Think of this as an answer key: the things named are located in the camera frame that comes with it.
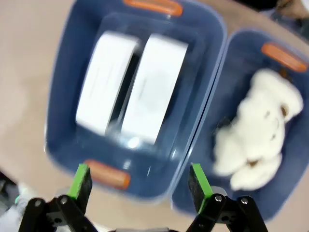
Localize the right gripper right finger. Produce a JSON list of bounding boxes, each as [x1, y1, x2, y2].
[[185, 163, 269, 232]]

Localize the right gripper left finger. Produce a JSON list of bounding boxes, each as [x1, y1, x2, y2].
[[20, 163, 95, 232]]

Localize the white digital clock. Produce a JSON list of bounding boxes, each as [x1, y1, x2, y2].
[[120, 33, 189, 146], [75, 30, 141, 136]]

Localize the person left hand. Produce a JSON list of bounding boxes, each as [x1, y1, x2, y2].
[[277, 0, 309, 17]]

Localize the blue basket orange handles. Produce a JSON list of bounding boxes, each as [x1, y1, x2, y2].
[[44, 0, 229, 200], [170, 29, 309, 223]]

